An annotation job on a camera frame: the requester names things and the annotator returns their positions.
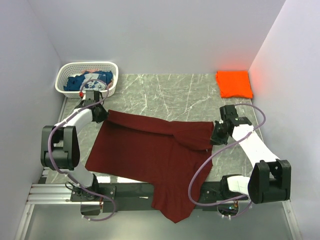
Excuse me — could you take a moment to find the dark red t shirt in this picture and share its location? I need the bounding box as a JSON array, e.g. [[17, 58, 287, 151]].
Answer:
[[85, 110, 214, 223]]

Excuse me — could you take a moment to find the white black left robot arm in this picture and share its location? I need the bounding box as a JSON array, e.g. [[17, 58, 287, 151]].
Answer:
[[40, 90, 109, 201]]

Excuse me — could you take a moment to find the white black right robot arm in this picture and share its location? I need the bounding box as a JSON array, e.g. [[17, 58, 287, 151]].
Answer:
[[210, 104, 292, 204]]

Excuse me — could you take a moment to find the pink garment in basket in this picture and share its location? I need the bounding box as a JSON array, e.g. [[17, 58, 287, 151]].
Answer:
[[106, 71, 118, 90]]

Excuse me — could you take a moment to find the blue printed t shirt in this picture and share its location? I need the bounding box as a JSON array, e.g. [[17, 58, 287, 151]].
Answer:
[[63, 70, 108, 92]]

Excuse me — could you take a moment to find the folded orange t shirt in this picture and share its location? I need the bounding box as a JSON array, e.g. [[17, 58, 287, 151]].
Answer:
[[215, 70, 254, 99]]

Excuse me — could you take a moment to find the white perforated laundry basket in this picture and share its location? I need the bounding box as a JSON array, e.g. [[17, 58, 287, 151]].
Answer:
[[55, 61, 119, 99]]

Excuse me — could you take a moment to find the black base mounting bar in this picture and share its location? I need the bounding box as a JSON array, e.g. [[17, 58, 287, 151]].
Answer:
[[70, 181, 241, 216]]

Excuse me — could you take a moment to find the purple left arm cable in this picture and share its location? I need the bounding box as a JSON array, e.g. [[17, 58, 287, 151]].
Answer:
[[47, 78, 118, 222]]

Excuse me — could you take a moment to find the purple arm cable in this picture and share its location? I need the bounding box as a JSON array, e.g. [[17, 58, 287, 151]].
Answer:
[[47, 78, 118, 222], [187, 103, 266, 220]]

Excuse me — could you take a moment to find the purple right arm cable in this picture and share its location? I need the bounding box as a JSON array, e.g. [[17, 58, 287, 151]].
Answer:
[[187, 103, 266, 220]]

